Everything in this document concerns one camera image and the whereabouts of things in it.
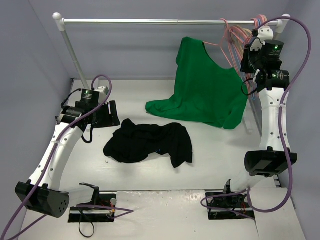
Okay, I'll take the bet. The metal clothes rack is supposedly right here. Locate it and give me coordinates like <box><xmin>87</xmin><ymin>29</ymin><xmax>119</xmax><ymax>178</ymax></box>
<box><xmin>52</xmin><ymin>12</ymin><xmax>291</xmax><ymax>148</ymax></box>

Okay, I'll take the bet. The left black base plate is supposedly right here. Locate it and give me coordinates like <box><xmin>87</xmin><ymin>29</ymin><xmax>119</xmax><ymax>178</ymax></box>
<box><xmin>67</xmin><ymin>192</ymin><xmax>117</xmax><ymax>223</ymax></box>

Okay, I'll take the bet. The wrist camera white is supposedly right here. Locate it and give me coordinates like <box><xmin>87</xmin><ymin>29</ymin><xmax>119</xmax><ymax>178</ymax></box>
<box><xmin>95</xmin><ymin>86</ymin><xmax>110</xmax><ymax>104</ymax></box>
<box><xmin>250</xmin><ymin>26</ymin><xmax>274</xmax><ymax>52</ymax></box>

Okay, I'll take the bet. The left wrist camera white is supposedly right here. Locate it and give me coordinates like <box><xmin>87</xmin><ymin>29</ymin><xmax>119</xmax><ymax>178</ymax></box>
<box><xmin>95</xmin><ymin>86</ymin><xmax>110</xmax><ymax>104</ymax></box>

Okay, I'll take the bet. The green t shirt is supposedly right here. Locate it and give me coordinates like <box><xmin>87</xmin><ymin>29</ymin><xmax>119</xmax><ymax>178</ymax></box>
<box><xmin>145</xmin><ymin>37</ymin><xmax>248</xmax><ymax>130</ymax></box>

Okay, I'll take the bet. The purple cable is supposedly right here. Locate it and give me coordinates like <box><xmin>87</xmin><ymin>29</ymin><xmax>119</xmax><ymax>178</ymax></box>
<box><xmin>0</xmin><ymin>74</ymin><xmax>134</xmax><ymax>240</ymax></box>
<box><xmin>200</xmin><ymin>16</ymin><xmax>312</xmax><ymax>214</ymax></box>

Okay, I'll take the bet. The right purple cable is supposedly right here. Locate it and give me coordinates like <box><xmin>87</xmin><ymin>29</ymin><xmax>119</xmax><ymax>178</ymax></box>
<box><xmin>200</xmin><ymin>16</ymin><xmax>312</xmax><ymax>214</ymax></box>

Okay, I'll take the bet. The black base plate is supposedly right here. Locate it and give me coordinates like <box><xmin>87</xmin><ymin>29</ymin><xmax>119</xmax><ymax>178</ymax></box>
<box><xmin>202</xmin><ymin>191</ymin><xmax>255</xmax><ymax>221</ymax></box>
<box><xmin>67</xmin><ymin>192</ymin><xmax>117</xmax><ymax>223</ymax></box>

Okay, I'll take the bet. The bunch of coloured hangers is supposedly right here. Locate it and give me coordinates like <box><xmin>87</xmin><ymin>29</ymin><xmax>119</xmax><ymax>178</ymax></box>
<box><xmin>227</xmin><ymin>25</ymin><xmax>259</xmax><ymax>101</ymax></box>

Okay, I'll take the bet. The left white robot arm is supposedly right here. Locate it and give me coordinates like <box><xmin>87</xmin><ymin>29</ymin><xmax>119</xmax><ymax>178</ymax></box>
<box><xmin>15</xmin><ymin>86</ymin><xmax>118</xmax><ymax>218</ymax></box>

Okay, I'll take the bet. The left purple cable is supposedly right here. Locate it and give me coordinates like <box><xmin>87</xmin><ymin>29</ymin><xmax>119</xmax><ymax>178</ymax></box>
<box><xmin>0</xmin><ymin>74</ymin><xmax>134</xmax><ymax>240</ymax></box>

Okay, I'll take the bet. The pink hanger holding green shirt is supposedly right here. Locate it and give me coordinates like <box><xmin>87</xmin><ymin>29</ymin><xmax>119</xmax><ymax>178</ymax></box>
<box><xmin>203</xmin><ymin>18</ymin><xmax>236</xmax><ymax>68</ymax></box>

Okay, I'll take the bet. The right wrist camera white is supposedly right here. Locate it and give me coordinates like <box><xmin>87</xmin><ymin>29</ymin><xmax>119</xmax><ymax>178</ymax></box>
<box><xmin>250</xmin><ymin>26</ymin><xmax>274</xmax><ymax>52</ymax></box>

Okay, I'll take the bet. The black t shirt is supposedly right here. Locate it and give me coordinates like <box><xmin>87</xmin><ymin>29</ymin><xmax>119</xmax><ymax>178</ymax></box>
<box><xmin>103</xmin><ymin>118</ymin><xmax>193</xmax><ymax>168</ymax></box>

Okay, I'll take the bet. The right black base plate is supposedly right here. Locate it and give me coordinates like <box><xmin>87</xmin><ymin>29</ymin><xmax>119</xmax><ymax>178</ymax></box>
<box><xmin>202</xmin><ymin>191</ymin><xmax>255</xmax><ymax>221</ymax></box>

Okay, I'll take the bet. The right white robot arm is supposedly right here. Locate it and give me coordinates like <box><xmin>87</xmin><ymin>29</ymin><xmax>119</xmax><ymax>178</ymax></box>
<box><xmin>221</xmin><ymin>37</ymin><xmax>298</xmax><ymax>206</ymax></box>

